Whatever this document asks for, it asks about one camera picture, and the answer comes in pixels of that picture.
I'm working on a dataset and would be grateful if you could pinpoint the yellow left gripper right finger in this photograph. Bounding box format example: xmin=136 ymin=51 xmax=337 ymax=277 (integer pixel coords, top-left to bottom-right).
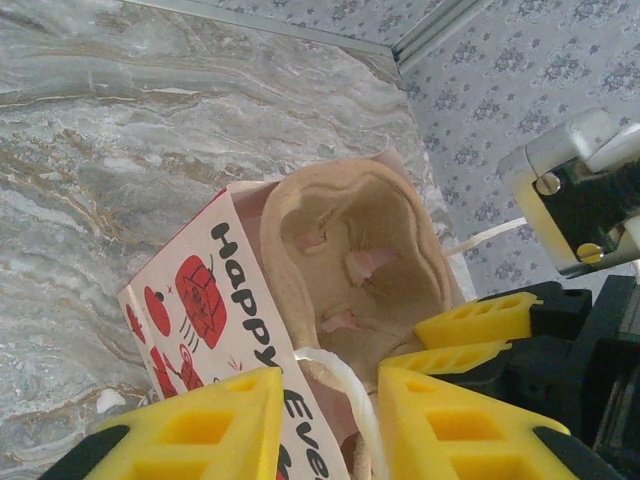
xmin=377 ymin=364 xmax=626 ymax=480

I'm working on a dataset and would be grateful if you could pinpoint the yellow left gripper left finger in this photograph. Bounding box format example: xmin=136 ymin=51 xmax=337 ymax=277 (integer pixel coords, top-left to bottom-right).
xmin=37 ymin=367 xmax=286 ymax=480

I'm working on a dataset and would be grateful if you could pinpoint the red white paper bag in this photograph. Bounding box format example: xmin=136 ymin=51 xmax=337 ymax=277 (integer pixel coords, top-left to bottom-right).
xmin=117 ymin=149 xmax=531 ymax=480

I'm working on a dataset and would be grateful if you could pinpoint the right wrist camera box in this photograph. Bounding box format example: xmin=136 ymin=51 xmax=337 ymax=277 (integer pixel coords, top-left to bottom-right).
xmin=499 ymin=107 xmax=640 ymax=279

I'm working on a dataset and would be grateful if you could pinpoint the aluminium frame post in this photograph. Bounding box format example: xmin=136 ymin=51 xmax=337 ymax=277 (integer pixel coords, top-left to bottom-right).
xmin=392 ymin=0 xmax=484 ymax=76

